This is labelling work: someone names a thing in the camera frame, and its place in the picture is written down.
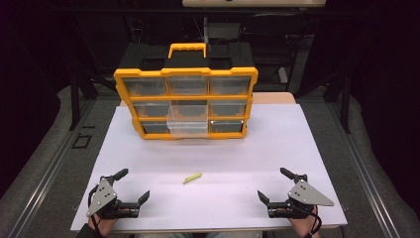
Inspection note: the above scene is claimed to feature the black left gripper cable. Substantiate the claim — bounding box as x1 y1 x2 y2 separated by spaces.
87 183 105 238

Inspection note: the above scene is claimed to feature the white table board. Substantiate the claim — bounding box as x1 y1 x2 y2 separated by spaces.
70 103 349 232

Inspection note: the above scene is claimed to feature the person's left hand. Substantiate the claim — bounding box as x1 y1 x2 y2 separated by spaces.
89 208 131 238

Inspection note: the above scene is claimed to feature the metal floor rail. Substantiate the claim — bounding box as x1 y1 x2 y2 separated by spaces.
325 98 402 238
6 98 97 238

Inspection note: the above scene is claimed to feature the beige background table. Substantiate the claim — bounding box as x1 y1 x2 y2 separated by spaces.
181 0 327 9

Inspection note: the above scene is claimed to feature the small green wall plug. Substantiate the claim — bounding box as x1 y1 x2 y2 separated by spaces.
182 172 203 184

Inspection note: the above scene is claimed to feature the clear plastic drawer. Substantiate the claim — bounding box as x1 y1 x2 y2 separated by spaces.
165 99 210 139

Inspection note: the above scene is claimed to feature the wooden table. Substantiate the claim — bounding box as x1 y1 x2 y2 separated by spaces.
118 91 297 107

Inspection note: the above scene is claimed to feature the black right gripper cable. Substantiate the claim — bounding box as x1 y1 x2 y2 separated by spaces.
291 201 323 238

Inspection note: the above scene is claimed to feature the yellow black parts organizer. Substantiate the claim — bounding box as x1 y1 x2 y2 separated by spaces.
113 42 260 141

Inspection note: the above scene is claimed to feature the black metal stand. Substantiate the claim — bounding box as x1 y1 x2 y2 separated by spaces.
68 64 100 132
325 72 353 135

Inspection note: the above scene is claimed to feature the black chair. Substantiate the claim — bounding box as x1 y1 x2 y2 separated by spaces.
239 13 313 94

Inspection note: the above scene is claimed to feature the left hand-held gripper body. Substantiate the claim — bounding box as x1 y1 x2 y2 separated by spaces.
86 176 141 220

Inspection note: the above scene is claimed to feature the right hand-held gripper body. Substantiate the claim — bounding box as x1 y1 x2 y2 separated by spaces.
266 178 335 220

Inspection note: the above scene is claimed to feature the person's right hand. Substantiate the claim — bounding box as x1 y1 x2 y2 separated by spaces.
276 205 321 238

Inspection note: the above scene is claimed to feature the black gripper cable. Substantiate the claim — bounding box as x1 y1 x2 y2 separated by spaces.
291 201 323 238
87 183 105 238

